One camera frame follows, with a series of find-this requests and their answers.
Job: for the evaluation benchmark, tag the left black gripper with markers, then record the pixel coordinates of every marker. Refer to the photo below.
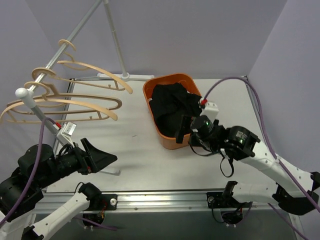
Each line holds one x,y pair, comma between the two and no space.
83,161

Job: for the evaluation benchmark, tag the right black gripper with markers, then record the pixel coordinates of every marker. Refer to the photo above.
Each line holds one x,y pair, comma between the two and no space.
184,128

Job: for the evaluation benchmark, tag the black skirt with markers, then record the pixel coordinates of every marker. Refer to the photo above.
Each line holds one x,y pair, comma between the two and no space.
169,102

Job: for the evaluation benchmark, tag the wooden hanger for white skirt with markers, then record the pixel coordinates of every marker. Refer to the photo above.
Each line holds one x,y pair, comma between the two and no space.
53,95

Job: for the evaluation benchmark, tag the wooden hanger for black skirt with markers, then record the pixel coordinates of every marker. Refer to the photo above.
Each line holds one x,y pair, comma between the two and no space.
120,85

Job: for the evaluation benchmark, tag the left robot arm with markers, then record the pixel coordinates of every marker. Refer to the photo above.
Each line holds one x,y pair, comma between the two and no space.
39,168

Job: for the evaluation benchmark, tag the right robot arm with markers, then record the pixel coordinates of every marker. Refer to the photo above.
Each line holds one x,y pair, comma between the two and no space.
292,189

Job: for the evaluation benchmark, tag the orange plastic basket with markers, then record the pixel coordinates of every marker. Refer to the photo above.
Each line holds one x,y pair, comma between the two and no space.
148,87

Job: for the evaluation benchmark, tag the white metal clothes rack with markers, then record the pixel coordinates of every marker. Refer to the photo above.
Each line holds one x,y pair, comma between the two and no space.
47,21

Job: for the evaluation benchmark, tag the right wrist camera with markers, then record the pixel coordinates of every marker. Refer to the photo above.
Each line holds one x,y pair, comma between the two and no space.
209,109

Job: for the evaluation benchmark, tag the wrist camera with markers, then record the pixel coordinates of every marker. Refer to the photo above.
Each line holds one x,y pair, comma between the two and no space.
209,109
65,132

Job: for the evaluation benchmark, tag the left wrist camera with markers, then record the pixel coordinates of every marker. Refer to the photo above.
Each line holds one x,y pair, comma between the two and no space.
65,132

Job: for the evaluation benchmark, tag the aluminium mounting rail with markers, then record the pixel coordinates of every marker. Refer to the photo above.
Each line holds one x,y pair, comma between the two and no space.
137,202

